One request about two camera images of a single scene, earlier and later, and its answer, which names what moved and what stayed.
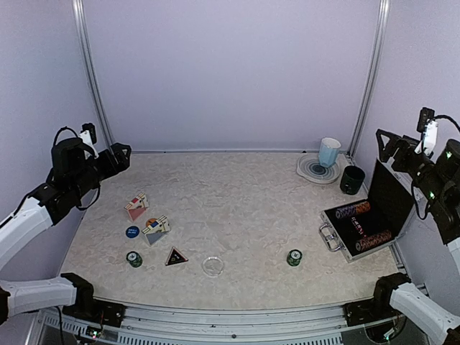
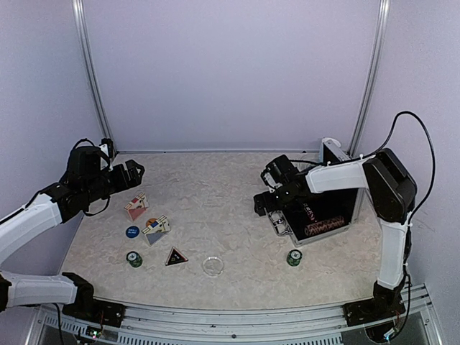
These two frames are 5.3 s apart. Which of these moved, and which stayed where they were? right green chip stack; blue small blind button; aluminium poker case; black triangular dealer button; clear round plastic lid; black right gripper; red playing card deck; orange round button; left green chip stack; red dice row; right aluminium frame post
Moved: aluminium poker case; black right gripper; red dice row
Stayed: blue small blind button; clear round plastic lid; right aluminium frame post; left green chip stack; red playing card deck; black triangular dealer button; right green chip stack; orange round button
